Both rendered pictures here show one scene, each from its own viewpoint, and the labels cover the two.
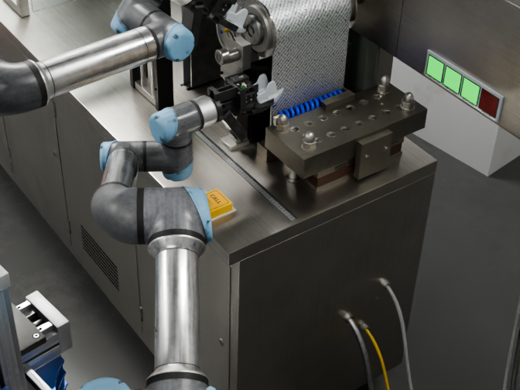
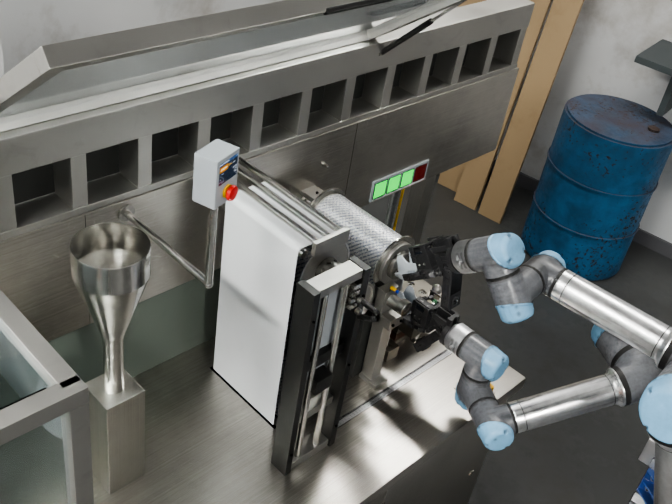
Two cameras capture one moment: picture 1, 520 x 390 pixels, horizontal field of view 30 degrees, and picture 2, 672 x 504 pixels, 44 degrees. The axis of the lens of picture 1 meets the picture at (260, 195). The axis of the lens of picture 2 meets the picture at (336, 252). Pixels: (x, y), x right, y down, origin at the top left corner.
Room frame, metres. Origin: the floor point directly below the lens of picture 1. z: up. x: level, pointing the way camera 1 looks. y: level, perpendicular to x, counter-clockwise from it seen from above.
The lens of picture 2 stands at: (2.62, 1.58, 2.44)
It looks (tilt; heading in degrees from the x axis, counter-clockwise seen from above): 36 degrees down; 256
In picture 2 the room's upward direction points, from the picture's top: 10 degrees clockwise
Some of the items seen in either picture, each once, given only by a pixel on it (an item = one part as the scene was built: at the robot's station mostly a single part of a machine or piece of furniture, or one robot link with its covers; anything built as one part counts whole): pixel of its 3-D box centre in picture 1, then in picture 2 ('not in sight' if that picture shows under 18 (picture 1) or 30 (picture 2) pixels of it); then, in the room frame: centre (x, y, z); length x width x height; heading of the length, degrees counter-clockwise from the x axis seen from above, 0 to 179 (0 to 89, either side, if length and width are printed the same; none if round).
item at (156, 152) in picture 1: (169, 156); (475, 391); (1.88, 0.22, 1.01); 0.11 x 0.08 x 0.11; 95
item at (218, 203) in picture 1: (213, 203); not in sight; (1.82, 0.11, 0.91); 0.07 x 0.07 x 0.02; 36
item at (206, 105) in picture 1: (203, 111); (457, 339); (1.93, 0.14, 1.11); 0.08 x 0.05 x 0.08; 36
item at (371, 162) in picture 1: (373, 155); not in sight; (1.97, -0.28, 0.97); 0.10 x 0.03 x 0.11; 126
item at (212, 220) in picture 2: not in sight; (211, 242); (2.55, 0.32, 1.51); 0.02 x 0.02 x 0.20
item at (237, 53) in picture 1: (234, 94); (383, 337); (2.09, 0.07, 1.05); 0.06 x 0.05 x 0.31; 126
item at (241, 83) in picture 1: (231, 99); (434, 318); (1.97, 0.08, 1.12); 0.12 x 0.08 x 0.09; 126
